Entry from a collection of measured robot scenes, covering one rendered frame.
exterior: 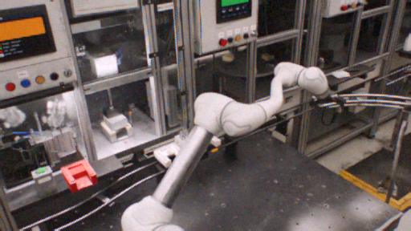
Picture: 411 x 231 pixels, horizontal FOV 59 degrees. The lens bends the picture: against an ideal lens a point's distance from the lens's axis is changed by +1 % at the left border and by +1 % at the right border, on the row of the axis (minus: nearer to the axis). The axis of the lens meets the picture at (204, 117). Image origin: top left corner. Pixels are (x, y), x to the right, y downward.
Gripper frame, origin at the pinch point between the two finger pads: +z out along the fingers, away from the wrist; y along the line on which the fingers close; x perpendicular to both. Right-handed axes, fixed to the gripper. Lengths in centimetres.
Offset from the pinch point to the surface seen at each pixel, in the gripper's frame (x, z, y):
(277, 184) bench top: 47, -3, 26
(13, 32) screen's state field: 27, -138, 89
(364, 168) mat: -8, 140, 3
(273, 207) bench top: 63, -14, 23
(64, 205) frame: 80, -55, 133
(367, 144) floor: -41, 168, 5
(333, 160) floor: -14, 138, 29
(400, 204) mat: 26, 123, -26
